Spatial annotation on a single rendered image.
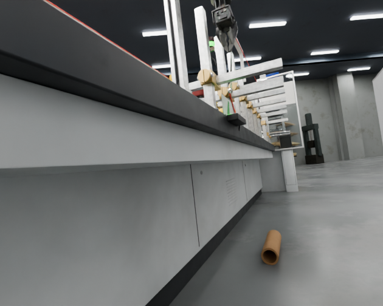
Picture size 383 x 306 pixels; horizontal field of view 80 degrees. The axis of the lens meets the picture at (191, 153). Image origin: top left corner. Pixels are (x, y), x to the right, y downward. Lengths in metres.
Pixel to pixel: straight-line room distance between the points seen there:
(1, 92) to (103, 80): 0.11
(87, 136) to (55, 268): 0.31
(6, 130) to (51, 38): 0.11
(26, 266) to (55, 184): 0.16
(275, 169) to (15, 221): 3.51
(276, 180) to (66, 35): 3.60
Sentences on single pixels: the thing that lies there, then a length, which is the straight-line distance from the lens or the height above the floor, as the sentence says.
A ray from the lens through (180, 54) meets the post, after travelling 0.69.
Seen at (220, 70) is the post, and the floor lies 0.96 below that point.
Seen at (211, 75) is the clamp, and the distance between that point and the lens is 0.90.
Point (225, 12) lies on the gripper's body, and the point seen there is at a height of 1.08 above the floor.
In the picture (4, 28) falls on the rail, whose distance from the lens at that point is 0.29.
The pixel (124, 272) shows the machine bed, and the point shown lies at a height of 0.23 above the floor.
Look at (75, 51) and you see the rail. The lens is 0.33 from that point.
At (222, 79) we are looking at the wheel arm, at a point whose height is 0.83.
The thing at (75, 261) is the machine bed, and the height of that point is 0.32.
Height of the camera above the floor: 0.50
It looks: 4 degrees up
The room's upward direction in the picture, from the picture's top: 6 degrees counter-clockwise
